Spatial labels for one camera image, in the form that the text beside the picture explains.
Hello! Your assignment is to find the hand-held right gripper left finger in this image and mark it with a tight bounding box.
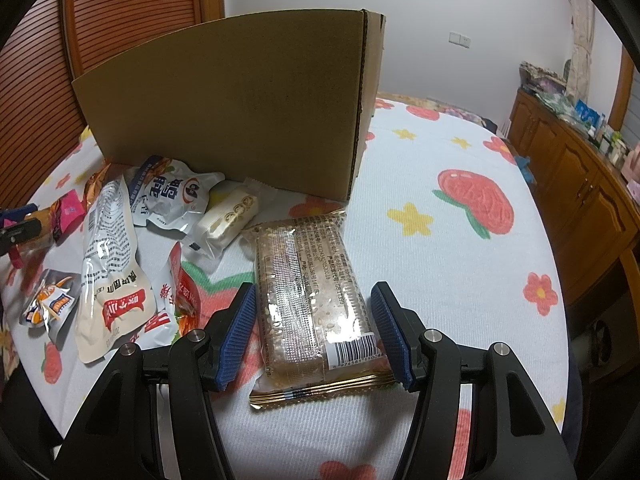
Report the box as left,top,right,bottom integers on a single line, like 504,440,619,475
55,282,258,480

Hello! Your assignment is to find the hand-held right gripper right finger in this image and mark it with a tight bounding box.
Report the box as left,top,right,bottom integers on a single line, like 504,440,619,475
369,281,576,480

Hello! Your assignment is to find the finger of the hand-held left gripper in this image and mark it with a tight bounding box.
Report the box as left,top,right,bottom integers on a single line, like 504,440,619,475
0,204,42,253

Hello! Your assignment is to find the brown sesame bar packet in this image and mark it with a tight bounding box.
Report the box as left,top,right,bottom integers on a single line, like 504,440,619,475
241,211,397,414

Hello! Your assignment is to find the clear cream roll packet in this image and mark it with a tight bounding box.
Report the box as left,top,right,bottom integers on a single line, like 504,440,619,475
181,177,278,273

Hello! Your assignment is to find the white blue snack pouch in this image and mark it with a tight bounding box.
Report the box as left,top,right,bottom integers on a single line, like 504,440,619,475
125,156,226,236

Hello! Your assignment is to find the brown cardboard box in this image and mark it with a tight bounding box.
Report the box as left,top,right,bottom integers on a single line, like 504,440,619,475
71,8,387,204

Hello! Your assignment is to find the pink snack packet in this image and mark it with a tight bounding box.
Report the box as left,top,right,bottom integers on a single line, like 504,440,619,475
50,187,87,241

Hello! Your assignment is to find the red white snack packet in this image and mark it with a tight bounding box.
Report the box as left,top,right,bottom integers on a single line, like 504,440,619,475
142,241,202,351

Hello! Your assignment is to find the small silver cartoon packet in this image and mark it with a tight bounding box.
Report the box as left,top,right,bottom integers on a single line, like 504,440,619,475
20,269,81,348

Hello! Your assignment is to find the orange foil snack packet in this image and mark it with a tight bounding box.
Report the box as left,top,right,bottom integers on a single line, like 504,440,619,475
82,160,131,211

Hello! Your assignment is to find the long white pouch red label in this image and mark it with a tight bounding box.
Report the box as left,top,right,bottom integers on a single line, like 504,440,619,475
75,176,158,365

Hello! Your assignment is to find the wooden slatted headboard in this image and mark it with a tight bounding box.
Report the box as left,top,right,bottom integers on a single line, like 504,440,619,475
0,0,226,211

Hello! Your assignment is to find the wooden desk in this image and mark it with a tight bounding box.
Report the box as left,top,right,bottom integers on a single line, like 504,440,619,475
507,87,640,306

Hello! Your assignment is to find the clutter of bottles and boxes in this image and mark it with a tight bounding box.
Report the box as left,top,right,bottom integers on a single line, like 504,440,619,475
520,60,640,181

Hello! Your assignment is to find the beige curtain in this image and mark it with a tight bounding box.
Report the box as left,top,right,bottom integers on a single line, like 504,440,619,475
570,0,596,98

